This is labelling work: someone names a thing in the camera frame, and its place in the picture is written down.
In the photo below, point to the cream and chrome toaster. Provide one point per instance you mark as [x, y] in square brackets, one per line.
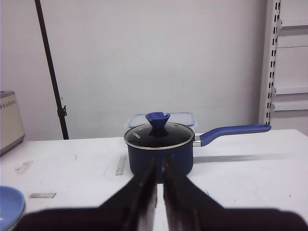
[12, 130]

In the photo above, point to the dark blue saucepan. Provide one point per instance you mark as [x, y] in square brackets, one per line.
[182, 155]

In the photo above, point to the blue bowl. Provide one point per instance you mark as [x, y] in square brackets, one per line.
[12, 206]

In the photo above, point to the white slotted shelf rack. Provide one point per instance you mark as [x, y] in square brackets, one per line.
[284, 85]

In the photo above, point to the glass lid with blue knob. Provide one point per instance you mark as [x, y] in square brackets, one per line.
[158, 133]

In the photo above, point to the black tripod pole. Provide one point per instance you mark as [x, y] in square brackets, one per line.
[61, 110]

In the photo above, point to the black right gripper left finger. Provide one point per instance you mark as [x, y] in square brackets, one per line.
[132, 208]

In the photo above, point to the green bowl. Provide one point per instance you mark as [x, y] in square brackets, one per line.
[18, 220]

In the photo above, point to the clear plastic food container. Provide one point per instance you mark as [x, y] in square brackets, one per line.
[185, 118]

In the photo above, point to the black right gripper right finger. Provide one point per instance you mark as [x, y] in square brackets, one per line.
[190, 209]

